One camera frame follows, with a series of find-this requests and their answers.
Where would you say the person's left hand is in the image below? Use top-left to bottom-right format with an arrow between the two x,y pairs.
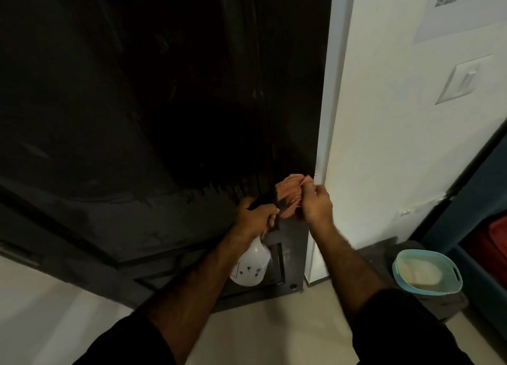
231,196 -> 281,245

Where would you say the person's right hand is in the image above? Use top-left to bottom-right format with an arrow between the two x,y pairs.
295,183 -> 335,231

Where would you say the orange checked cloth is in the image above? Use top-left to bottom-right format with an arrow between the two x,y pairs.
275,173 -> 316,220

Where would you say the white spray bottle black trigger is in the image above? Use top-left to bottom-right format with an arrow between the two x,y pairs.
229,192 -> 280,287

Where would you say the black wooden door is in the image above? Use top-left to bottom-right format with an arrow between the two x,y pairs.
0,0 -> 333,314

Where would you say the person's left forearm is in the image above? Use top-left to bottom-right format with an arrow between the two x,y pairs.
136,228 -> 254,365

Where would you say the dark plastic stool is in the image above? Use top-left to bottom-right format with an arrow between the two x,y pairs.
356,237 -> 470,322

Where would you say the light green tray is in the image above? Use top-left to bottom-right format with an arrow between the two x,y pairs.
392,249 -> 463,297

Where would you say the black right sleeve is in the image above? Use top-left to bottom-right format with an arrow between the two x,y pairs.
351,287 -> 476,365

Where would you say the red quilted mattress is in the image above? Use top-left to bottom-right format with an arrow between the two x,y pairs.
461,214 -> 507,290

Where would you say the blue bed frame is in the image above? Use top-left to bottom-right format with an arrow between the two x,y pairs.
411,119 -> 507,340

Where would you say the white single wall switch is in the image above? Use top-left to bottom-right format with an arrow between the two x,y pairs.
435,54 -> 494,105

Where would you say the printed wall notice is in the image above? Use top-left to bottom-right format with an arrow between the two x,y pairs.
414,0 -> 507,44

